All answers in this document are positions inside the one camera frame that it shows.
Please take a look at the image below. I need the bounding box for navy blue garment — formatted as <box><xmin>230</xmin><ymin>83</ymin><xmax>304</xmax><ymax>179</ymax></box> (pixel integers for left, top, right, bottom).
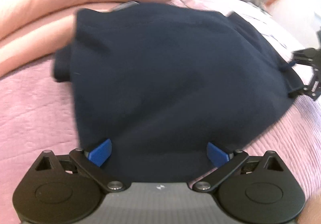
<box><xmin>54</xmin><ymin>3</ymin><xmax>303</xmax><ymax>182</ymax></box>

